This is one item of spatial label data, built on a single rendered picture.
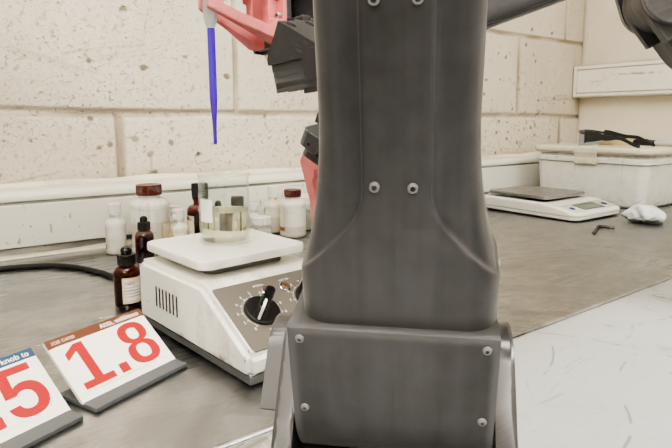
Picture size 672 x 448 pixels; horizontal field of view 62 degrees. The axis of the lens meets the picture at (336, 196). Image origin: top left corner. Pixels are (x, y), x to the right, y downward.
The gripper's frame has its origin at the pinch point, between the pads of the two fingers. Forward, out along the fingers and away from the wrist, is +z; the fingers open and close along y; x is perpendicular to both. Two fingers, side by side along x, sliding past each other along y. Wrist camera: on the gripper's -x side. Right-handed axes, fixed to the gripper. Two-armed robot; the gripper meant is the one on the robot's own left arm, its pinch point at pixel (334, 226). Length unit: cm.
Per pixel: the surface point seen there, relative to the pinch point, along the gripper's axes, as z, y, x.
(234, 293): 7.3, 6.8, -3.2
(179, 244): 10.1, 4.3, -12.9
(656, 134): 10, -147, 16
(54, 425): 11.2, 22.7, -3.2
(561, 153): 18, -112, 1
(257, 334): 7.2, 8.4, 1.3
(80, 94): 20, -14, -58
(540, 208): 21, -81, 6
